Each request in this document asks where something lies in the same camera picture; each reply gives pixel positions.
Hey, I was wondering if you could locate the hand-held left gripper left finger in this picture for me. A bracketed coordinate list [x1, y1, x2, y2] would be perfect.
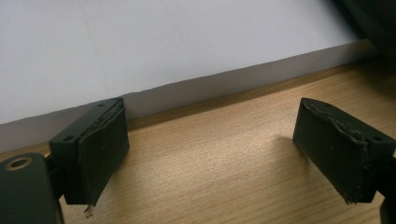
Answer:
[49, 97, 131, 218]

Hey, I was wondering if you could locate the white foam mat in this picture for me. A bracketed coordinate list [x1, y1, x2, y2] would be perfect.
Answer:
[0, 0, 378, 153]

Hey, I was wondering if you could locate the black curtain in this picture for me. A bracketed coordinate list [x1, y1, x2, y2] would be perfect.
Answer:
[330, 0, 396, 64]

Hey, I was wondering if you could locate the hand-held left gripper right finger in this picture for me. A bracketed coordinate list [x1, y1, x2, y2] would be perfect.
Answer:
[291, 96, 396, 205]

